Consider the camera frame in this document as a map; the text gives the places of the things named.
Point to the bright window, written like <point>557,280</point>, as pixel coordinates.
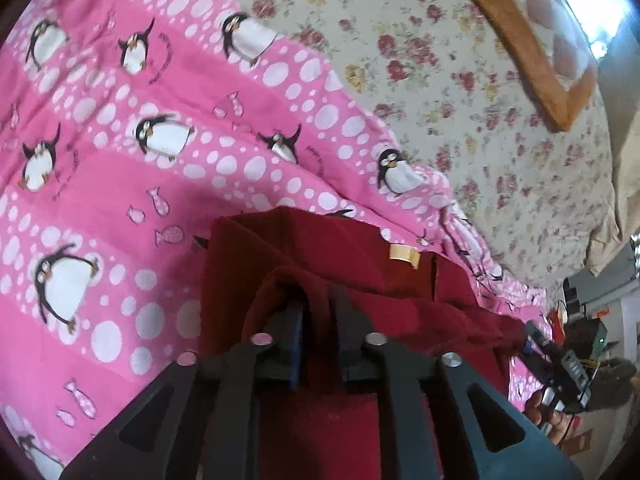
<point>590,0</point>

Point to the pink penguin print blanket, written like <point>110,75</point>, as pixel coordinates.
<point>150,170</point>

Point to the orange bordered quilt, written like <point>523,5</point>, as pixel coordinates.
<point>520,25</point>

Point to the person's right hand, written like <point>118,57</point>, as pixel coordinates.
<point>545,417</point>

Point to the floral bedsheet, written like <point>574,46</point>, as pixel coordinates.
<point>450,110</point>

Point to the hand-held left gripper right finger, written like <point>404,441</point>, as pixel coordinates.
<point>347,340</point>

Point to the beige pillow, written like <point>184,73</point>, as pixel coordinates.
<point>617,210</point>

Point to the dark red fleece garment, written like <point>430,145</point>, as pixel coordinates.
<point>320,255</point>

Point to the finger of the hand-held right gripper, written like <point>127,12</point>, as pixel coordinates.
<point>537,342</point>

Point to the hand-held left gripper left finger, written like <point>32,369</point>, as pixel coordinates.
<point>297,332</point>

